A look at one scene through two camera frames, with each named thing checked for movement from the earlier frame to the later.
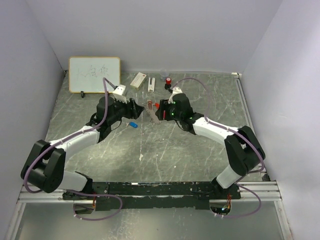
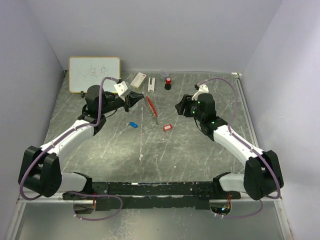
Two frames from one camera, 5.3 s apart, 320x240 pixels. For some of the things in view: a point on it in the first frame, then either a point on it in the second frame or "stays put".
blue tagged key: x=132 y=124 stays put
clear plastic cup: x=164 y=73 stays put
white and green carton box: x=138 y=80 stays put
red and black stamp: x=168 y=85 stays put
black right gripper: x=163 y=106 → x=184 y=104
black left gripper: x=134 y=112 → x=131 y=99
